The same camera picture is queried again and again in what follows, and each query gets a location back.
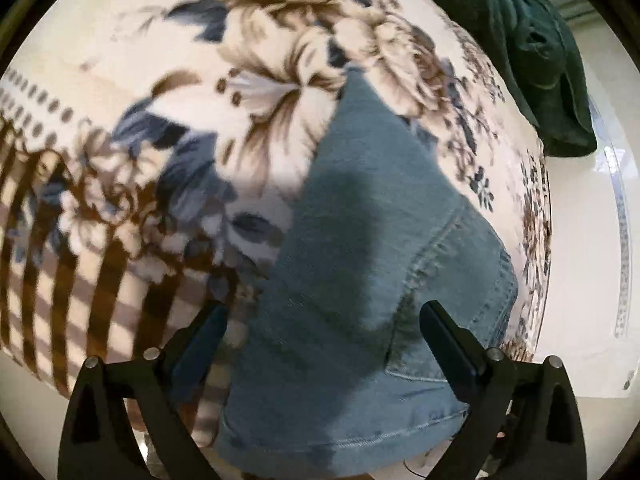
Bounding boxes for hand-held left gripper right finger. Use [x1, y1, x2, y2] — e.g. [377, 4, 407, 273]
[420, 301, 587, 480]

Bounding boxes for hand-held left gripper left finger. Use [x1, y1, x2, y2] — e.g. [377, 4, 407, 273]
[57, 301, 230, 480]

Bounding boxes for light blue denim pants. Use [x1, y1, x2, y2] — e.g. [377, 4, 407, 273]
[215, 67, 521, 477]

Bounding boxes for white headboard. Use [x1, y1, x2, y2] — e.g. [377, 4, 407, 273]
[537, 60, 640, 401]

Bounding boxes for floral bed blanket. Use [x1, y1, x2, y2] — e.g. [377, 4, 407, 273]
[0, 0, 553, 453]

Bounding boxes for dark green quilt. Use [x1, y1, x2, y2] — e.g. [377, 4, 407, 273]
[420, 0, 599, 158]

